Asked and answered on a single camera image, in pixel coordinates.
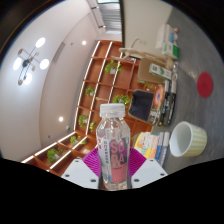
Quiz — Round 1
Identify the dark book stack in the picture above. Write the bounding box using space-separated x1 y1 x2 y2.
148 71 179 127

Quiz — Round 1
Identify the dark blue chair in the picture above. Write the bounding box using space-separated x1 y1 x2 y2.
127 89 156 125

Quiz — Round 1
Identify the black ceiling track rail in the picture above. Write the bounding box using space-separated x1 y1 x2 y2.
87 0 106 30

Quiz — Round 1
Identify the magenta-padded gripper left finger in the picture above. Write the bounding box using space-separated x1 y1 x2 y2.
61 147 101 190

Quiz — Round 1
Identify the grey curtain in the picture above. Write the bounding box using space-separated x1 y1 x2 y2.
96 2 123 32

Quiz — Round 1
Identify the branched globe ceiling lamp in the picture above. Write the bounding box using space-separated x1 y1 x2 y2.
12 36 50 86

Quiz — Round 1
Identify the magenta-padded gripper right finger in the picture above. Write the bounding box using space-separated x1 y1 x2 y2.
126 147 168 190

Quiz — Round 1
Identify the clear pink-labelled drink bottle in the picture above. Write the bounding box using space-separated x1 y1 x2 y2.
95 103 131 191

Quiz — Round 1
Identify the brown cardboard box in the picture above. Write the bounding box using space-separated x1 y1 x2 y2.
137 58 168 85

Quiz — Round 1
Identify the small green-white box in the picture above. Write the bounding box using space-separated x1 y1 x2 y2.
162 42 180 60

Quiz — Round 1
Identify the flat round red coaster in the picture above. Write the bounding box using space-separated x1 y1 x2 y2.
196 71 214 99

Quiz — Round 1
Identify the wooden shelf unit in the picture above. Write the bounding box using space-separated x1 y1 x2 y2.
20 39 158 178

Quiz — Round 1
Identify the yellow striped white cup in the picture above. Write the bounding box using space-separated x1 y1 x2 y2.
168 121 208 158

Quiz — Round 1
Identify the tall green-white carton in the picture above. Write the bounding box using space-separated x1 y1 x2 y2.
148 63 173 81

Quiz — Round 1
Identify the colourful book stack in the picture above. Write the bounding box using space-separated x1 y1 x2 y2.
133 131 172 168

